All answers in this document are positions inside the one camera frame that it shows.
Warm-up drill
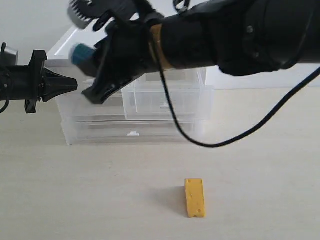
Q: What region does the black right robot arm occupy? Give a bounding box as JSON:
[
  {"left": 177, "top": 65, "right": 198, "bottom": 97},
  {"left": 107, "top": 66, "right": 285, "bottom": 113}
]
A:
[{"left": 77, "top": 0, "right": 320, "bottom": 104}]

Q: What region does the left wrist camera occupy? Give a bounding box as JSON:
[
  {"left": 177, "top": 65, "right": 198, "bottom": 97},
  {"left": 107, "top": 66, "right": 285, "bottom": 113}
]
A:
[{"left": 0, "top": 42, "right": 19, "bottom": 67}]

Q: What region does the white plastic drawer cabinet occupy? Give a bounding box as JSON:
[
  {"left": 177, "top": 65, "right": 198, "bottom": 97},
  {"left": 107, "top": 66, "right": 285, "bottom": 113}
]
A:
[{"left": 46, "top": 27, "right": 214, "bottom": 145}]

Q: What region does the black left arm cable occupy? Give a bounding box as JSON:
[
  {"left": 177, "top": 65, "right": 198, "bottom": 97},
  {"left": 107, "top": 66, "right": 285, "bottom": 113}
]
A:
[{"left": 0, "top": 99, "right": 11, "bottom": 114}]

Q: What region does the yellow cheese wedge block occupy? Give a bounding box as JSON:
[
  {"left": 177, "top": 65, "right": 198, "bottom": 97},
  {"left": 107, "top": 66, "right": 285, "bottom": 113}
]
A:
[{"left": 184, "top": 178, "right": 206, "bottom": 218}]

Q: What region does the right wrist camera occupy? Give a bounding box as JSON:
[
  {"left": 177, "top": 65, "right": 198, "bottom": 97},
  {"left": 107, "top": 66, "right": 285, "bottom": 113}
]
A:
[{"left": 67, "top": 0, "right": 110, "bottom": 30}]

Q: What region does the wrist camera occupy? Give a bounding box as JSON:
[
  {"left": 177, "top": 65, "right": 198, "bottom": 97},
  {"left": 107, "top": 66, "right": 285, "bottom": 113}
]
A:
[
  {"left": 0, "top": 42, "right": 19, "bottom": 67},
  {"left": 67, "top": 0, "right": 110, "bottom": 30}
]

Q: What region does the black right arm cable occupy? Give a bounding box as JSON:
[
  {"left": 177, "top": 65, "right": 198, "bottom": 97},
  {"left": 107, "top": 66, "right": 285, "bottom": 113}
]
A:
[{"left": 139, "top": 0, "right": 320, "bottom": 149}]

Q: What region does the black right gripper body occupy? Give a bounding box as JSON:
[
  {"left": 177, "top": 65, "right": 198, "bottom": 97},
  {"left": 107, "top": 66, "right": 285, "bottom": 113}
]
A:
[{"left": 92, "top": 0, "right": 166, "bottom": 81}]

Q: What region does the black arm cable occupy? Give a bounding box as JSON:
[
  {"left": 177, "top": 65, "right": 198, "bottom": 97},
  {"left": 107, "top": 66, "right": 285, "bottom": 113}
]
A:
[
  {"left": 139, "top": 0, "right": 320, "bottom": 149},
  {"left": 0, "top": 99, "right": 11, "bottom": 114}
]

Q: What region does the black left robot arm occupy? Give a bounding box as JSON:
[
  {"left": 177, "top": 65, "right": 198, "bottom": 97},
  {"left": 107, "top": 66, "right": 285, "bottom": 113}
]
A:
[{"left": 0, "top": 50, "right": 78, "bottom": 114}]

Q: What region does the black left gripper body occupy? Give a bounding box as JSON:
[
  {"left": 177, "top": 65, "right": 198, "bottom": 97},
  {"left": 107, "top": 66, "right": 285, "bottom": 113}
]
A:
[{"left": 0, "top": 50, "right": 48, "bottom": 114}]

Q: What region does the teal label pill bottle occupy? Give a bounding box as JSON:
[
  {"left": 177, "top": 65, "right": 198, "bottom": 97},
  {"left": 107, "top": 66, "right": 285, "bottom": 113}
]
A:
[{"left": 69, "top": 43, "right": 96, "bottom": 71}]

